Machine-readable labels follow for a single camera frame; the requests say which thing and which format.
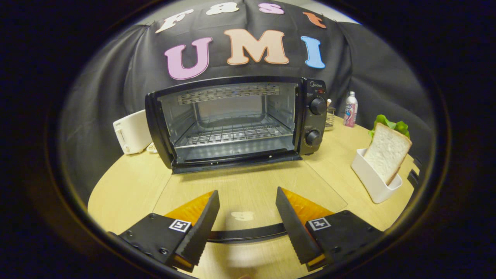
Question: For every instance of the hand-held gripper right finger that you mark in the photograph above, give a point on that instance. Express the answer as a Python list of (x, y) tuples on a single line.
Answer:
[(294, 228)]

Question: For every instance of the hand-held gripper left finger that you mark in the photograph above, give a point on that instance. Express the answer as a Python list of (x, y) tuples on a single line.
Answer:
[(201, 228)]

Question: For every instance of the black toaster oven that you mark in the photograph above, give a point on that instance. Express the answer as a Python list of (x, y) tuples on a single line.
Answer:
[(316, 124)]

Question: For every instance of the white bread lettuce sandwich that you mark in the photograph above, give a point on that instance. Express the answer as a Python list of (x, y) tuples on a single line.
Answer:
[(387, 151)]

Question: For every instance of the white pop-up toaster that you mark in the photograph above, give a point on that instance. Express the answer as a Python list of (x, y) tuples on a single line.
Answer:
[(133, 131)]

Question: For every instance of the white plastic container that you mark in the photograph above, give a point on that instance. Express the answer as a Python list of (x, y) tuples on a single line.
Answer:
[(368, 178)]

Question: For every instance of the small white object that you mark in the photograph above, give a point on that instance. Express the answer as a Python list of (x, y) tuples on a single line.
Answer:
[(152, 148)]

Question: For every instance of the clear glass jar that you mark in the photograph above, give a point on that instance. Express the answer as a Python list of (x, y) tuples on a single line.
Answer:
[(329, 118)]

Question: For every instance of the black chair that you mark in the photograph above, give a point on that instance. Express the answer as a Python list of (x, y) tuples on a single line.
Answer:
[(413, 179)]

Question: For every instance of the pink label drink bottle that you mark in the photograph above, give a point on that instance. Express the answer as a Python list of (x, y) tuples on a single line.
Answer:
[(350, 110)]

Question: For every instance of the black backdrop cloth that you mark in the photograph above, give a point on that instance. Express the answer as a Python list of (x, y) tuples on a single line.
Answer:
[(116, 85)]

